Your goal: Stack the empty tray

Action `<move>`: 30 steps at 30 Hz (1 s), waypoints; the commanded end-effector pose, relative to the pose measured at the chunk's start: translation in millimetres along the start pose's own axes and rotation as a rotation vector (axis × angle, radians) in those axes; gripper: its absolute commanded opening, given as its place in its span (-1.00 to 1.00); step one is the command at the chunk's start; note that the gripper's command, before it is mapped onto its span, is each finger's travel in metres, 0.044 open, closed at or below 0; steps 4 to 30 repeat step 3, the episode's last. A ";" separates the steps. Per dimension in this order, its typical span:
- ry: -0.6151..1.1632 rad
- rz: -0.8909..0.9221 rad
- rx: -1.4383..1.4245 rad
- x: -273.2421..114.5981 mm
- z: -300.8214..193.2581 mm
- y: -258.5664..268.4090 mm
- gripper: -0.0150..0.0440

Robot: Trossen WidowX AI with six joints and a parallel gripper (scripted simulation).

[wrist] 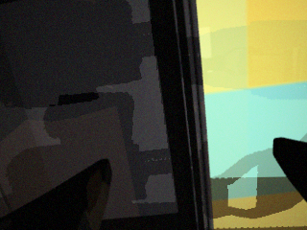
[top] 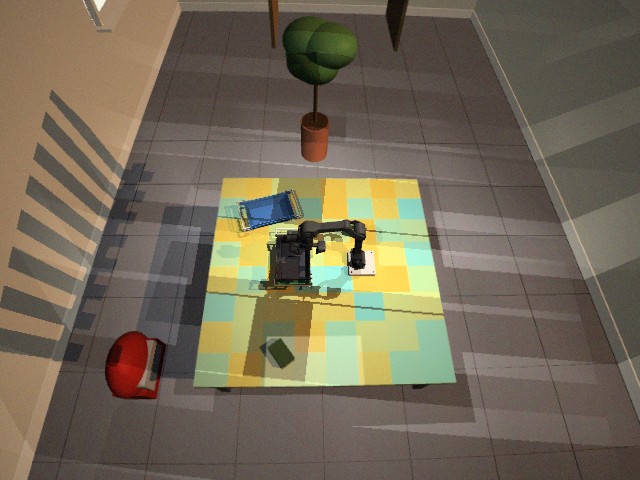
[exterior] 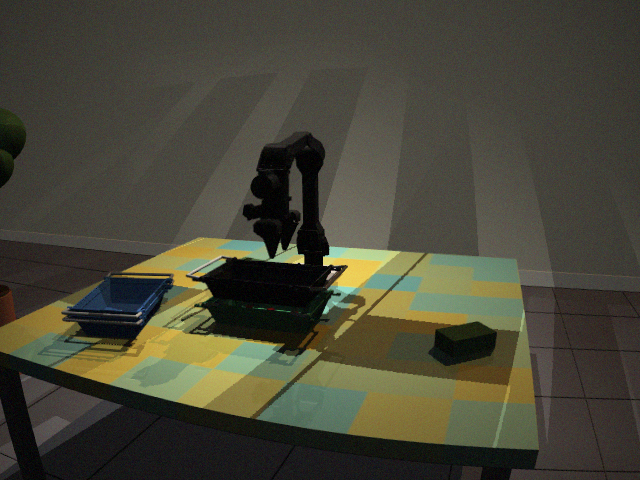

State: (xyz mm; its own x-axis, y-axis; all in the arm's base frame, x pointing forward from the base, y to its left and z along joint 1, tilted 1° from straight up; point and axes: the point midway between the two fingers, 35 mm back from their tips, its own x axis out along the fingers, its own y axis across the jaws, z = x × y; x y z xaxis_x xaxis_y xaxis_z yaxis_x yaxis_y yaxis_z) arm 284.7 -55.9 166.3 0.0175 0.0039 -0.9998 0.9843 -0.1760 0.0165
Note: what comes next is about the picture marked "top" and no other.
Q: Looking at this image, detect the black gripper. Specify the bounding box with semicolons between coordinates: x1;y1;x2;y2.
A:
289;240;326;255

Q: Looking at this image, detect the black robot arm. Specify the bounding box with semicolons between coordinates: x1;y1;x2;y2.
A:
287;219;366;270

